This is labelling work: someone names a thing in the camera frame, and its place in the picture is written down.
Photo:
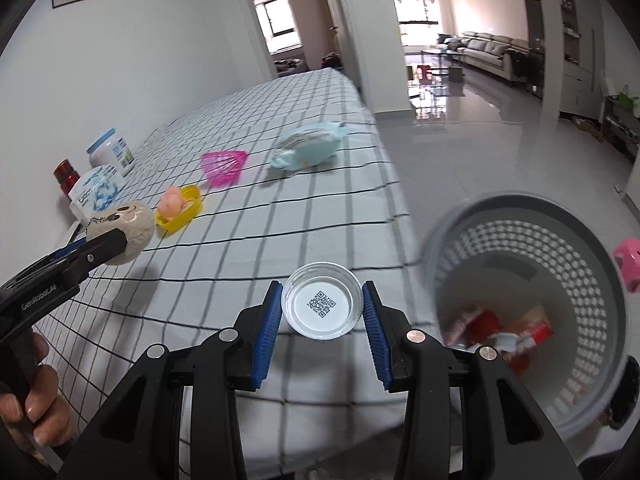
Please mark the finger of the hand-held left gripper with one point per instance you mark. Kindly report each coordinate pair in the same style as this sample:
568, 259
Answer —
67, 251
100, 252

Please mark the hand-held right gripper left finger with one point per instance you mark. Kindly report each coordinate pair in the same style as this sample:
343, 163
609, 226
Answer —
262, 340

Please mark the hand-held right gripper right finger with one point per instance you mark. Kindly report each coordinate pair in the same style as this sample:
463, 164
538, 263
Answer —
377, 340

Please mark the beige plush ball toy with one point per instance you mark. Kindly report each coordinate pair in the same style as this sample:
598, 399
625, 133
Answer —
135, 225

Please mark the white round plastic lid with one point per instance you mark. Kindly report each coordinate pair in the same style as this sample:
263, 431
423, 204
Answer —
321, 305

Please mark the red plastic bag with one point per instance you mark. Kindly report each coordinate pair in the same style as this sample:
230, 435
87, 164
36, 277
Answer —
475, 325

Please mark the red cardboard box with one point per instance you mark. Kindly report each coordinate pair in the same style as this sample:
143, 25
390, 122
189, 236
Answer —
537, 330

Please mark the grey perforated plastic basket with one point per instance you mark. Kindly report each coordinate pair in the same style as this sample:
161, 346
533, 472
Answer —
590, 270

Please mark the person's left hand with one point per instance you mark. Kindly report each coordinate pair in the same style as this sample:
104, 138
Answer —
50, 405

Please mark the white blue tissue pack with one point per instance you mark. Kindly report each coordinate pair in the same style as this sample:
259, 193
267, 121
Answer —
97, 192

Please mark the red thermos bottle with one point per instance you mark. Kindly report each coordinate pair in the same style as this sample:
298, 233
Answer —
66, 175

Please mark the pink pig toy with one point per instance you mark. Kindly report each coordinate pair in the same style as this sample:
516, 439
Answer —
172, 202

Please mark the yellow toy tub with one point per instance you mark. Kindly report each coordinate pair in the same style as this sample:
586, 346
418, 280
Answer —
187, 210

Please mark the white jar with blue lid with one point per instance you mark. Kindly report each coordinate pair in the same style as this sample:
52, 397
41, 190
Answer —
110, 152

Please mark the pink mesh basket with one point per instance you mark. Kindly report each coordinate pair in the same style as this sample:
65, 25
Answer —
225, 167

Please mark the light blue wet wipes pack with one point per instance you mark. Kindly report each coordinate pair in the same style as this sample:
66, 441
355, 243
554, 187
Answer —
305, 147

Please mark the brown round cup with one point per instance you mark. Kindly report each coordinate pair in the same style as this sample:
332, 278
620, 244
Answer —
622, 395

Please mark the pink plastic stool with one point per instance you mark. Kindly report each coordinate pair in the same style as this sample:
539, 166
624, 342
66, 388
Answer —
629, 265

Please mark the small red stool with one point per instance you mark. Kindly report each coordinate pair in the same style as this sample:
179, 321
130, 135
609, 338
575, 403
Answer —
425, 72

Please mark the glass coffee table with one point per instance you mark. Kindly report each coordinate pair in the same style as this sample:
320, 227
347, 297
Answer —
440, 55

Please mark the bedroom window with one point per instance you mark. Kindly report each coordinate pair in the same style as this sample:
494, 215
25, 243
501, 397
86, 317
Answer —
280, 22

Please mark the grey sofa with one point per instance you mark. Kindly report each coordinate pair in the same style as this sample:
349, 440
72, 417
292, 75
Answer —
485, 50

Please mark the dark jacket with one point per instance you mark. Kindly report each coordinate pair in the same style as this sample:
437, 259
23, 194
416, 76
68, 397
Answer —
525, 67

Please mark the green bag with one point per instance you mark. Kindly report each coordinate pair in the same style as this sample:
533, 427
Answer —
629, 100

